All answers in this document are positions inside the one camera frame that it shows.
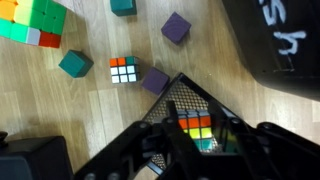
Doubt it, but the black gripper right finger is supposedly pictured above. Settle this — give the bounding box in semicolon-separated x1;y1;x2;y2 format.
221;118;320;180

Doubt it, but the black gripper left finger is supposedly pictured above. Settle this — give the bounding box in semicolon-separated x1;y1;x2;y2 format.
73;101;205;180

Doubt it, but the small black Rubik's cube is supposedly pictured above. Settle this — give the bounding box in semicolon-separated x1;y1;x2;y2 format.
109;56;140;84

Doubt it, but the green wooden cube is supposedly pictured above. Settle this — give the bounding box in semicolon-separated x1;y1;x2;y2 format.
110;0;137;16
59;50;94;78

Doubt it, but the large stickerless Rubik's cube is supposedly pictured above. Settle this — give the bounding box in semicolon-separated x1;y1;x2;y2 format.
0;0;67;48

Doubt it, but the black mesh stand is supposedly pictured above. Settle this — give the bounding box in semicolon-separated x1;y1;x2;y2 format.
143;73;250;180

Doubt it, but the black trash bin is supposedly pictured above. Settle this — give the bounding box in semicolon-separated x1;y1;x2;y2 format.
222;0;320;101

